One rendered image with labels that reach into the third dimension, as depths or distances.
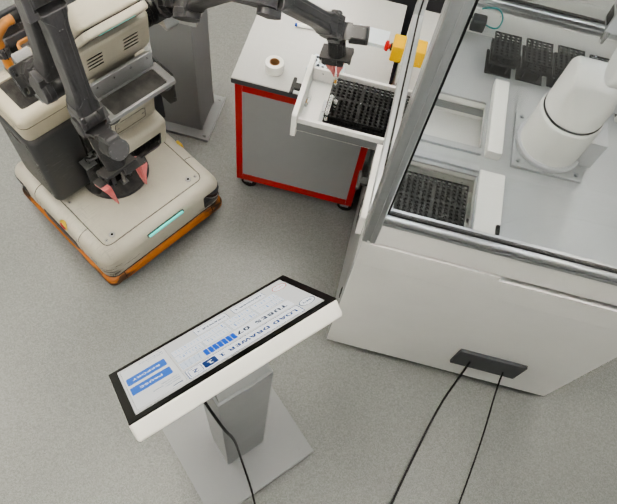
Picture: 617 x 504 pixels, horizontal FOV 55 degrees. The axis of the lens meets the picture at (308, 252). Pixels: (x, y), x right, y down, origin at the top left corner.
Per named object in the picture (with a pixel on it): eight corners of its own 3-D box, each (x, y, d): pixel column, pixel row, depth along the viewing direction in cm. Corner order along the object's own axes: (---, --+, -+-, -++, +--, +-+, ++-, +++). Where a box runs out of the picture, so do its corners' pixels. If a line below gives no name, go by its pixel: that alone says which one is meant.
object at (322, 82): (296, 130, 202) (297, 119, 197) (313, 77, 214) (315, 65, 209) (409, 159, 201) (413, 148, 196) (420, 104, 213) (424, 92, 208)
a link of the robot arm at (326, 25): (255, -37, 138) (249, 12, 141) (276, -36, 136) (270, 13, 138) (332, 10, 176) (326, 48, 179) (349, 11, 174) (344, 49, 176)
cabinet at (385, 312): (322, 346, 255) (351, 265, 184) (366, 160, 303) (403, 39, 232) (537, 403, 252) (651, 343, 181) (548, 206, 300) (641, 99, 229)
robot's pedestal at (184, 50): (151, 127, 299) (124, 3, 232) (172, 85, 313) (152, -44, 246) (207, 142, 299) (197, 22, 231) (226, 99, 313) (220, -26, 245)
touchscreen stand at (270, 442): (150, 408, 236) (92, 317, 146) (246, 350, 251) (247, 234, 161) (214, 522, 219) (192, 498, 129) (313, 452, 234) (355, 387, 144)
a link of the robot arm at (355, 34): (330, 8, 171) (325, 39, 173) (369, 13, 170) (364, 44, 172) (334, 17, 183) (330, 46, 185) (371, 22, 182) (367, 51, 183)
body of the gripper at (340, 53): (349, 66, 187) (350, 48, 181) (318, 61, 189) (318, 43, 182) (354, 52, 190) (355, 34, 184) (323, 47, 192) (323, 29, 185)
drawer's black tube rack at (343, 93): (321, 127, 203) (323, 114, 198) (332, 90, 212) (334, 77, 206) (383, 142, 203) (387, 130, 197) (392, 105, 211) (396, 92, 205)
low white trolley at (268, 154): (234, 189, 287) (230, 77, 220) (268, 96, 316) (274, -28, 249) (349, 218, 286) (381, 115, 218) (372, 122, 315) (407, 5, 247)
